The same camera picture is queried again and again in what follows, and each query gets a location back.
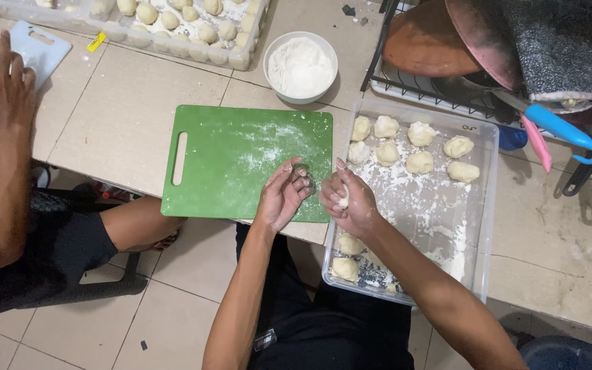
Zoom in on person's left hand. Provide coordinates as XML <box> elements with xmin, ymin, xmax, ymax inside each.
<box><xmin>255</xmin><ymin>157</ymin><xmax>317</xmax><ymax>233</ymax></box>

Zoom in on person's right hand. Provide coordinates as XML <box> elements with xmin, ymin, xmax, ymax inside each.
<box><xmin>318</xmin><ymin>158</ymin><xmax>382</xmax><ymax>238</ymax></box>

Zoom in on pale dough lump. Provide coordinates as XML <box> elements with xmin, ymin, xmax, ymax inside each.
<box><xmin>337</xmin><ymin>232</ymin><xmax>366</xmax><ymax>256</ymax></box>
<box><xmin>331</xmin><ymin>257</ymin><xmax>360</xmax><ymax>282</ymax></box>

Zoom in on clear floured plastic tray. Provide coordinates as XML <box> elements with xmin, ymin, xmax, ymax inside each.
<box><xmin>321</xmin><ymin>98</ymin><xmax>500</xmax><ymax>307</ymax></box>

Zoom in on green plastic cutting board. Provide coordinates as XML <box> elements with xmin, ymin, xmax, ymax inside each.
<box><xmin>160</xmin><ymin>105</ymin><xmax>334</xmax><ymax>224</ymax></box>

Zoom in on cluster of white dough balls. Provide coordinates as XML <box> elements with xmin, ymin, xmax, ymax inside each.
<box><xmin>347</xmin><ymin>114</ymin><xmax>481</xmax><ymax>185</ymax></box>

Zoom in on white round bowl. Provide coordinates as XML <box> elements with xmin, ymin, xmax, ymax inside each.
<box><xmin>262</xmin><ymin>31</ymin><xmax>339</xmax><ymax>106</ymax></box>

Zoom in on person's black clothing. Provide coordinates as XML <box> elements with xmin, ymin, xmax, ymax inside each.
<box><xmin>234</xmin><ymin>222</ymin><xmax>416</xmax><ymax>370</ymax></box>

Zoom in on heap of white flour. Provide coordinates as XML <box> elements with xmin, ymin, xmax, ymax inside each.
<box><xmin>268</xmin><ymin>36</ymin><xmax>335</xmax><ymax>99</ymax></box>

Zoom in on red object under table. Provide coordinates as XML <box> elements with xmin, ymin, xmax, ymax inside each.
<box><xmin>98</xmin><ymin>187</ymin><xmax>133</xmax><ymax>202</ymax></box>

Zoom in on blue plastic cup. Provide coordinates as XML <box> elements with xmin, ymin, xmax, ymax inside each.
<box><xmin>498</xmin><ymin>125</ymin><xmax>529</xmax><ymax>152</ymax></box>

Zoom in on brown round wooden board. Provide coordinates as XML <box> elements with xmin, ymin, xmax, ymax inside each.
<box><xmin>382</xmin><ymin>0</ymin><xmax>483</xmax><ymax>79</ymax></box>

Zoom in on clear tray full of dough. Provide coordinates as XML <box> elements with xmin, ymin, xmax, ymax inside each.
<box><xmin>81</xmin><ymin>0</ymin><xmax>272</xmax><ymax>72</ymax></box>

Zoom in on black plastic stool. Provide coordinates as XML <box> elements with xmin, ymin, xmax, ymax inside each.
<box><xmin>31</xmin><ymin>182</ymin><xmax>149</xmax><ymax>308</ymax></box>

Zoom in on rows of smooth dough balls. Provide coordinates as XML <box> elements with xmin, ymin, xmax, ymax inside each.
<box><xmin>88</xmin><ymin>0</ymin><xmax>262</xmax><ymax>66</ymax></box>

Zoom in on pink frying pan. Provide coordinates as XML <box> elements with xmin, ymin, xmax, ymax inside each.
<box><xmin>444</xmin><ymin>0</ymin><xmax>524</xmax><ymax>92</ymax></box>

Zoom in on yellow paper tag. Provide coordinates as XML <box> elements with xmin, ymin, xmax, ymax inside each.
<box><xmin>86</xmin><ymin>32</ymin><xmax>107</xmax><ymax>53</ymax></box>

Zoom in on grey speckled pan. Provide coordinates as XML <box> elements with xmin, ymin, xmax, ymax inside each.
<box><xmin>501</xmin><ymin>0</ymin><xmax>592</xmax><ymax>115</ymax></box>

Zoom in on dark blue bucket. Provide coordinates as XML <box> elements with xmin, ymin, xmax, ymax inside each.
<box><xmin>518</xmin><ymin>335</ymin><xmax>592</xmax><ymax>370</ymax></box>

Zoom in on white plastic cutting board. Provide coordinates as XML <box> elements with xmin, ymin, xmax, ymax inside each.
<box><xmin>0</xmin><ymin>21</ymin><xmax>73</xmax><ymax>127</ymax></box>

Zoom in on black wire dish rack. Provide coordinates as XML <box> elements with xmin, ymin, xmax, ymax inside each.
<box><xmin>360</xmin><ymin>0</ymin><xmax>559</xmax><ymax>138</ymax></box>

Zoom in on pink-handled kitchen utensil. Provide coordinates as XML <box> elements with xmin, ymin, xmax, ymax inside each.
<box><xmin>520</xmin><ymin>114</ymin><xmax>553</xmax><ymax>174</ymax></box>

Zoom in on blue-handled kitchen utensil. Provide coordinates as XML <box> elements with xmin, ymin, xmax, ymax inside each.
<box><xmin>491</xmin><ymin>88</ymin><xmax>592</xmax><ymax>165</ymax></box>

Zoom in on black pan handle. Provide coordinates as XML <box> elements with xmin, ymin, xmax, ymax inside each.
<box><xmin>562</xmin><ymin>160</ymin><xmax>592</xmax><ymax>197</ymax></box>

